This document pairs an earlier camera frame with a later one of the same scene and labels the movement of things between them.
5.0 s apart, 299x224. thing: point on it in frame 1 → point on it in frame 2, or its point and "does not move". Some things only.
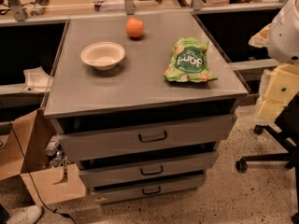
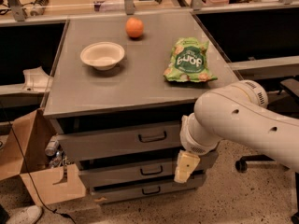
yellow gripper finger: x=278 y=86 → x=187 y=162
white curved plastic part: x=37 y=80 does not move
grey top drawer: x=103 y=143 does not move
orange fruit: x=135 y=27 does not move
